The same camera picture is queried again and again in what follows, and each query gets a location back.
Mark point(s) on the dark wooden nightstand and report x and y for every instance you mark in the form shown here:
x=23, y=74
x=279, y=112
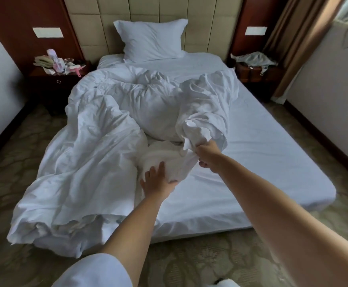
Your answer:
x=272, y=86
x=54, y=92

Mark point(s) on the white pillow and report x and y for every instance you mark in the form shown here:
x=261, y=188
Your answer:
x=150, y=38

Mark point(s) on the person's white shirt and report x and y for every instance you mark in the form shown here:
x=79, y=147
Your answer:
x=93, y=272

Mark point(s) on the white wall switch panel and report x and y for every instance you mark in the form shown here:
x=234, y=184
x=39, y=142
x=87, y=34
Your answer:
x=48, y=32

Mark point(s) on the beige padded headboard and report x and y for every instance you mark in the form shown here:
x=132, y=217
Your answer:
x=156, y=9

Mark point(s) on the brown curtain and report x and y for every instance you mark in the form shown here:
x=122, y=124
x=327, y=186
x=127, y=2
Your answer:
x=299, y=38

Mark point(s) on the person's right hand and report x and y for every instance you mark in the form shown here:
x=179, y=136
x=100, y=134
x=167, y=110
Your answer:
x=211, y=155

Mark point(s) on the beige telephone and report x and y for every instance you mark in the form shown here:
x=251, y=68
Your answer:
x=43, y=61

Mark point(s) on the person's right forearm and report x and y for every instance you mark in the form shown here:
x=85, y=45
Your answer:
x=287, y=224

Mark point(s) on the white bed sheet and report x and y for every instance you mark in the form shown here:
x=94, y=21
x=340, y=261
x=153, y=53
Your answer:
x=269, y=152

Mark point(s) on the white wall switch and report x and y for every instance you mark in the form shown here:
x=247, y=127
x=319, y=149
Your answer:
x=256, y=31

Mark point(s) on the dark wooden wall panel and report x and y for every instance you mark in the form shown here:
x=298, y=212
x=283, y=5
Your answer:
x=18, y=21
x=254, y=12

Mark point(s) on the person's left forearm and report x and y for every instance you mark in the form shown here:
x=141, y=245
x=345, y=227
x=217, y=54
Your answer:
x=135, y=236

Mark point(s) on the pink lint roller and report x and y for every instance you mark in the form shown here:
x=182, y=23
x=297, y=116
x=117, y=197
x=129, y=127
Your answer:
x=76, y=70

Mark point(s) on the person's left hand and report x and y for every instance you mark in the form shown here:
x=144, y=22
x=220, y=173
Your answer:
x=159, y=187

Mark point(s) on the white duvet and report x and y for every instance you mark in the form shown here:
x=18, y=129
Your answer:
x=90, y=152

